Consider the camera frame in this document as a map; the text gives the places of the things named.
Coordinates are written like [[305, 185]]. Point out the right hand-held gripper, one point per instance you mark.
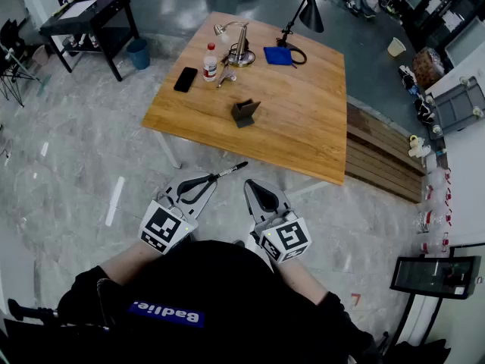
[[290, 237]]

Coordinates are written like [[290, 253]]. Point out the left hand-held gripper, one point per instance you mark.
[[166, 226]]

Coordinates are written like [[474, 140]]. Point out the black marker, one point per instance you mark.
[[233, 169]]

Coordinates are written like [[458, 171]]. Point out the dark grey pen holder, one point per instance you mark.
[[244, 113]]

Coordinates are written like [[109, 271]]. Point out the person's right forearm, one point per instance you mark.
[[299, 283]]

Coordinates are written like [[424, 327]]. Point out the person's left forearm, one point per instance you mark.
[[127, 260]]

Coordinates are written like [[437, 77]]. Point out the white table leg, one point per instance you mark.
[[168, 148]]

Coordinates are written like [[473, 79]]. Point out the person's black shirt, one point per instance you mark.
[[212, 290]]

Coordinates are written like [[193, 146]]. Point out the black smartphone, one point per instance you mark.
[[185, 79]]

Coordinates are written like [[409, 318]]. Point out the silver metal tool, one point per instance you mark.
[[225, 76]]

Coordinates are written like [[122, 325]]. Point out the white bottle with red cap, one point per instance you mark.
[[209, 64]]

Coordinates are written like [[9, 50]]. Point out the wooden slatted bench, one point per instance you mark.
[[382, 154]]

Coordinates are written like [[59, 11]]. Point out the blue cloth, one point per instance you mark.
[[277, 55]]

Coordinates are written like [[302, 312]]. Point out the blue waste bin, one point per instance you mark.
[[138, 54]]

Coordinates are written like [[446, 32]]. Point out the silver desk lamp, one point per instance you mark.
[[240, 48]]

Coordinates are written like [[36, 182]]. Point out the row of clear plastic bottles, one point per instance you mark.
[[435, 211]]

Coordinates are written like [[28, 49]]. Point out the black monitor on stand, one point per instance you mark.
[[433, 275]]

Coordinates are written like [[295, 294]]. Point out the black desk lamp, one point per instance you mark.
[[311, 10]]

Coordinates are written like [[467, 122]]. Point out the black side table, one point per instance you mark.
[[94, 17]]

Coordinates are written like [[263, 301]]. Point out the beige bucket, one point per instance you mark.
[[396, 47]]

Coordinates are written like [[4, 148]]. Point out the brown patterned bag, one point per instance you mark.
[[427, 66]]

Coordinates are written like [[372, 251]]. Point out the white paper sheet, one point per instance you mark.
[[77, 9]]

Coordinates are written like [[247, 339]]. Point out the black shelving unit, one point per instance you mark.
[[441, 6]]

